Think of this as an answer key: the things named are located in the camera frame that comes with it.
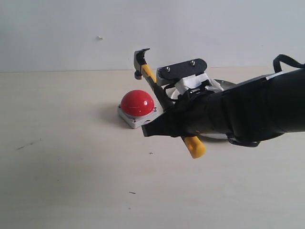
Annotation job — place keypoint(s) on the black yellow claw hammer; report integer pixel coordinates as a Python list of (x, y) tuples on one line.
[(142, 70)]

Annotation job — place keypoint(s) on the round stainless steel plate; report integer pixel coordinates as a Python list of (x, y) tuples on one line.
[(214, 87)]

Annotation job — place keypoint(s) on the white wall plug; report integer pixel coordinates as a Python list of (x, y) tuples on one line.
[(98, 37)]

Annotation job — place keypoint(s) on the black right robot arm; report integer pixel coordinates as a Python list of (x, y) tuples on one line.
[(250, 112)]

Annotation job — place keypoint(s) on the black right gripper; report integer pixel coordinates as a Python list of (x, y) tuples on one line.
[(193, 114)]

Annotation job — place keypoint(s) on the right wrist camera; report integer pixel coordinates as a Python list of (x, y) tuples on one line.
[(184, 76)]

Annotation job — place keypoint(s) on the red dome push button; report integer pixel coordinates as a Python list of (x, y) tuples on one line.
[(137, 108)]

